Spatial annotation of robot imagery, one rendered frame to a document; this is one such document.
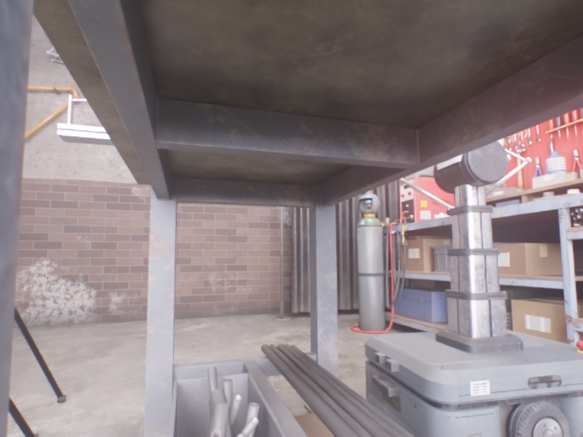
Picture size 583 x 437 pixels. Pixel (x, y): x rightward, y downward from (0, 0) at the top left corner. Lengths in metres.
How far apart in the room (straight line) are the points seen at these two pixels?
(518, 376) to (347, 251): 2.70
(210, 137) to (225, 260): 3.13
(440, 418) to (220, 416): 0.57
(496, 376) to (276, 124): 0.85
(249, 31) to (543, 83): 0.41
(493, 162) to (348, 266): 2.53
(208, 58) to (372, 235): 2.43
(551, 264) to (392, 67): 1.77
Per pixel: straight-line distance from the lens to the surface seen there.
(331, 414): 0.81
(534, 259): 2.14
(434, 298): 2.67
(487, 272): 1.34
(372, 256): 2.86
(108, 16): 0.39
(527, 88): 0.66
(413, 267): 2.76
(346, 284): 3.69
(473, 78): 0.67
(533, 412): 1.23
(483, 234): 1.35
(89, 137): 1.12
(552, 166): 2.74
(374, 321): 2.90
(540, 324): 2.11
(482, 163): 1.32
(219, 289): 3.77
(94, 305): 3.85
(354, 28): 0.51
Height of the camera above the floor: 0.55
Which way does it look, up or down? 5 degrees up
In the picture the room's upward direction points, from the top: straight up
